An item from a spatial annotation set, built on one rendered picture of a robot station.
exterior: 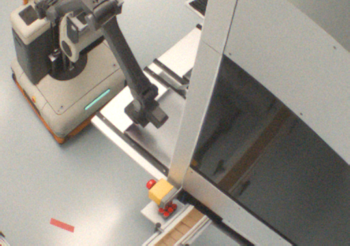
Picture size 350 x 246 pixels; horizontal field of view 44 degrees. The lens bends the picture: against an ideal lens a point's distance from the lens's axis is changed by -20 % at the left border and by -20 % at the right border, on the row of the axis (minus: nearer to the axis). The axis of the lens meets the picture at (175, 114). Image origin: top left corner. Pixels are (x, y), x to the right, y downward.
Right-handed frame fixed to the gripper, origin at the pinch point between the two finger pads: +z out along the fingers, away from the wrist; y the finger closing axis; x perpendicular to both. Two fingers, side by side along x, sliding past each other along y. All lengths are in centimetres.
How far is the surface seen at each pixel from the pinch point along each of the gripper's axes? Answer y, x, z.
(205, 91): 19, -12, -75
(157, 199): 26.9, -21.5, -14.6
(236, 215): 51, -12, -29
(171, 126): 10.4, 9.4, 1.8
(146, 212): 27.4, -24.7, -0.8
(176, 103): 5.2, 17.9, 2.7
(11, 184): -45, -54, 99
